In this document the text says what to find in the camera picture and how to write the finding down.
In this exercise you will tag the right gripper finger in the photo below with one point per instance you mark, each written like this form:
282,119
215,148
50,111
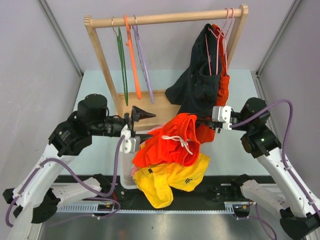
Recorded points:
204,122
200,116

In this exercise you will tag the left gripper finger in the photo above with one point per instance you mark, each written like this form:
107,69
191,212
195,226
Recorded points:
143,137
138,114

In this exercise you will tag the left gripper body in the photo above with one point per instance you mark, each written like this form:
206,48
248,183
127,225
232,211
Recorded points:
112,125

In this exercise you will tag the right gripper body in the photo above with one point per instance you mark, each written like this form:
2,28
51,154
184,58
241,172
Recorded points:
218,129

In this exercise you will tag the bright orange shorts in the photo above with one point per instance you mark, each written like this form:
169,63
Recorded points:
175,142

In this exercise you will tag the orange plastic hanger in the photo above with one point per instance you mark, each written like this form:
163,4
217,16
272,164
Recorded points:
132,58

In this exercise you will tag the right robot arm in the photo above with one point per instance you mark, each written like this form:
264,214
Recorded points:
298,209

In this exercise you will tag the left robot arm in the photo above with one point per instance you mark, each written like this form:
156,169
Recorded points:
35,200

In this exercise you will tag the dark orange hanging shorts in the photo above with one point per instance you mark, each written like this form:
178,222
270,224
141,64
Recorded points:
205,134

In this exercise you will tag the black shorts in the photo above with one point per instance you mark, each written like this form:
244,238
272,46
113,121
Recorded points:
196,91

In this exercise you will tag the yellow shorts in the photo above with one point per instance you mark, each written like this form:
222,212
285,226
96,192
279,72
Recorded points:
157,181

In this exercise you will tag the lilac hanger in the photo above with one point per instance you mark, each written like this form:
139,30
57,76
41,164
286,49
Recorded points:
142,60

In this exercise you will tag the pink hanger with black shorts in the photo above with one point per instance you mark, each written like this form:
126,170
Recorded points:
208,52

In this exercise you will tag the pink hanger with orange shorts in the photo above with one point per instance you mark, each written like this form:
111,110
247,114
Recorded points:
224,35

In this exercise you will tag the green hanger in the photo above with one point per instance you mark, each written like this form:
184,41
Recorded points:
121,54

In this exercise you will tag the wooden clothes rack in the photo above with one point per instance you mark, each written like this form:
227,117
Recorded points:
162,108

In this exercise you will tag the pink patterned cloth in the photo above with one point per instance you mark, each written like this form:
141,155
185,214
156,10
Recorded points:
142,145

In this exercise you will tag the white plastic basket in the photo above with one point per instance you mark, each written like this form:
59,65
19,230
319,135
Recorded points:
125,165

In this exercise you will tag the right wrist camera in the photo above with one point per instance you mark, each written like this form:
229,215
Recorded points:
221,113

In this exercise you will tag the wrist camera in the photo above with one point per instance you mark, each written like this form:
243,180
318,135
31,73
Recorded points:
130,144
221,113

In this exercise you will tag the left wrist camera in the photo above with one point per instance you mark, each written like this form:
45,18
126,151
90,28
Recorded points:
130,144

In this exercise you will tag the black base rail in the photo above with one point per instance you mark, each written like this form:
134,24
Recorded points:
210,195

